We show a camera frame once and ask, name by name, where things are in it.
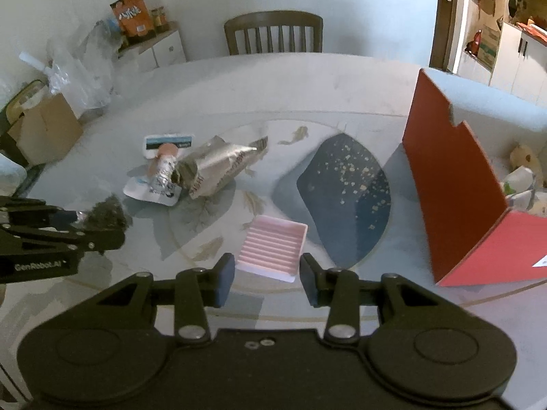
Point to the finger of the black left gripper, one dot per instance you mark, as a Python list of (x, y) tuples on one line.
[(36, 214), (21, 243)]

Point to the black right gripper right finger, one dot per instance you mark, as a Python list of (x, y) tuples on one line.
[(337, 289)]

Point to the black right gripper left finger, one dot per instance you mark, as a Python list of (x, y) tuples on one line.
[(195, 290)]

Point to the pink ridged tray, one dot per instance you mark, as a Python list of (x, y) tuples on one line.
[(272, 248)]

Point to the dark wrapper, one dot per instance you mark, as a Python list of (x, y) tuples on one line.
[(106, 215)]

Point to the white pink pouch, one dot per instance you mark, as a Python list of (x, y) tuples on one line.
[(157, 186)]

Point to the silver foil packet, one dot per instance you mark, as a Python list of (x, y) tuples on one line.
[(213, 165)]

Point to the white blue packet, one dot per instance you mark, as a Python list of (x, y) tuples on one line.
[(181, 141)]

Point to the brown cardboard box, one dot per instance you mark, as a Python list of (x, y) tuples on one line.
[(42, 134)]

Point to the red cardboard box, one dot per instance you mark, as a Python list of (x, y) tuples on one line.
[(458, 139)]

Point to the clear plastic bag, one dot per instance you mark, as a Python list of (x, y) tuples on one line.
[(83, 65)]

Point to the white drawer cabinet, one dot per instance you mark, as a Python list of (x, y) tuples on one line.
[(162, 51)]

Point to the orange snack bag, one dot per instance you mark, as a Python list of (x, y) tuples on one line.
[(134, 20)]

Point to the glass jar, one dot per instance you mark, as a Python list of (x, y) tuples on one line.
[(159, 20)]

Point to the dark wooden chair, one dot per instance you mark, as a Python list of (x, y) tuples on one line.
[(276, 31)]

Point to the white shoe cabinet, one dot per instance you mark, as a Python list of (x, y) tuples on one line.
[(520, 67)]

